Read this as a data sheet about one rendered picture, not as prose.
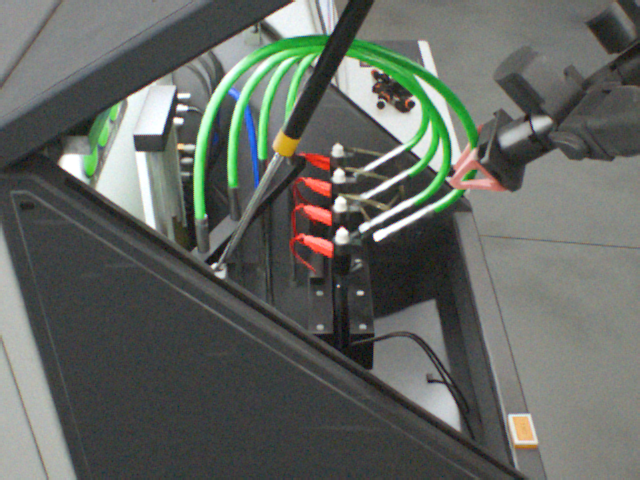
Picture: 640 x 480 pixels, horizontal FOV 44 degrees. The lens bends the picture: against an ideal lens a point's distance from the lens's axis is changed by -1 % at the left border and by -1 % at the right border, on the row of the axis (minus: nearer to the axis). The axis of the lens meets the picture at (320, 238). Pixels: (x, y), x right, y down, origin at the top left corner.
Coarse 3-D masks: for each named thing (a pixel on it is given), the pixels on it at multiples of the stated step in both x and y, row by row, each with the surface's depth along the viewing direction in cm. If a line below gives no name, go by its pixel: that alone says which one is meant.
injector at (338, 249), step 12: (336, 252) 115; (348, 252) 115; (336, 264) 117; (348, 264) 117; (360, 264) 118; (336, 276) 118; (348, 276) 118; (336, 288) 120; (348, 288) 121; (336, 300) 122; (336, 312) 123; (336, 324) 124; (336, 336) 126
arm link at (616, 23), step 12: (612, 0) 105; (624, 0) 104; (636, 0) 106; (600, 12) 105; (612, 12) 104; (624, 12) 104; (636, 12) 104; (588, 24) 106; (600, 24) 105; (612, 24) 105; (624, 24) 104; (636, 24) 105; (600, 36) 106; (612, 36) 105; (624, 36) 105; (636, 36) 105; (612, 48) 106
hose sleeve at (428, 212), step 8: (424, 208) 111; (432, 208) 111; (408, 216) 112; (416, 216) 112; (424, 216) 111; (432, 216) 111; (400, 224) 112; (408, 224) 112; (416, 224) 112; (384, 232) 113; (392, 232) 113; (400, 232) 113
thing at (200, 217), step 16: (272, 48) 97; (288, 48) 97; (352, 48) 97; (368, 48) 97; (384, 48) 97; (240, 64) 98; (400, 64) 98; (416, 64) 98; (224, 80) 100; (432, 80) 99; (224, 96) 101; (448, 96) 100; (208, 112) 102; (464, 112) 102; (208, 128) 103; (464, 128) 104; (464, 176) 108; (464, 192) 109
